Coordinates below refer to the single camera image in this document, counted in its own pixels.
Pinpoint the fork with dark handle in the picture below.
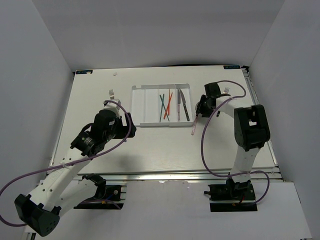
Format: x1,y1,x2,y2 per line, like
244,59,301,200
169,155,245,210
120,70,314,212
223,87,230,95

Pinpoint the knife with dark handle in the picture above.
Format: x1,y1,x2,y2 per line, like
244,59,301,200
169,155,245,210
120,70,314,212
180,89,190,122

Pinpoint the spoon with pink handle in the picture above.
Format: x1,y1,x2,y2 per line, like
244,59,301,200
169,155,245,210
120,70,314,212
191,113,199,136

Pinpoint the knife with pink handle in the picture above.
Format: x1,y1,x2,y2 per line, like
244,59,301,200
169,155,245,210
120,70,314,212
177,88,181,122

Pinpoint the orange chopstick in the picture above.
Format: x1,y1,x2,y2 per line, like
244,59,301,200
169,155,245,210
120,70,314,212
163,93,173,120
166,88,171,116

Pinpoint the fork with teal handle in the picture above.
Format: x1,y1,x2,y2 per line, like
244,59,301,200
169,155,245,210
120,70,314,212
109,89,115,100

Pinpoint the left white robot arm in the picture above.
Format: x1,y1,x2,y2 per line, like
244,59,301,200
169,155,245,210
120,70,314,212
14,100,137,237

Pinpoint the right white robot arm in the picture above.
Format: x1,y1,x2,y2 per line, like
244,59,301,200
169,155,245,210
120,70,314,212
196,80,271,200

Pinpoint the right corner label sticker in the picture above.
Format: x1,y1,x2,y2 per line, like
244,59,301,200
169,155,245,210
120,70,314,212
223,65,241,70

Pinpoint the corner label sticker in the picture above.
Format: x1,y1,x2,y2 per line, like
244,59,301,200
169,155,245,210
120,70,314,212
75,69,93,75
223,65,241,70

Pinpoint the white divided utensil tray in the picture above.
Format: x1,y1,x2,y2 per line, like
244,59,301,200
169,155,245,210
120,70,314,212
130,83,195,127

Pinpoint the left corner label sticker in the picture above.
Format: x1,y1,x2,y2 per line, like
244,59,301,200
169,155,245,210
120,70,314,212
75,69,93,75

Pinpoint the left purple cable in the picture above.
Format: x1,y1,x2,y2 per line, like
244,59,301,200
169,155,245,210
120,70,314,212
0,99,132,227

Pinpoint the purple cable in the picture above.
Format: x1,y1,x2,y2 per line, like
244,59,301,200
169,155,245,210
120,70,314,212
0,99,132,227
201,79,271,208

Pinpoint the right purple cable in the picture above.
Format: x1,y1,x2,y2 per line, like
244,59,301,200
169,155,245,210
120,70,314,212
201,79,271,208

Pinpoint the aluminium rail frame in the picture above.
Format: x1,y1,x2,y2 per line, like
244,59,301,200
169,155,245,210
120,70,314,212
50,65,258,181

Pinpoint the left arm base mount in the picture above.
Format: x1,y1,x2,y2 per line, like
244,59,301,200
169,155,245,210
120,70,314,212
74,173,127,210

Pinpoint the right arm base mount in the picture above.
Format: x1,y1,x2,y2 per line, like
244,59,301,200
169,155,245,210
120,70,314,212
203,184,258,213

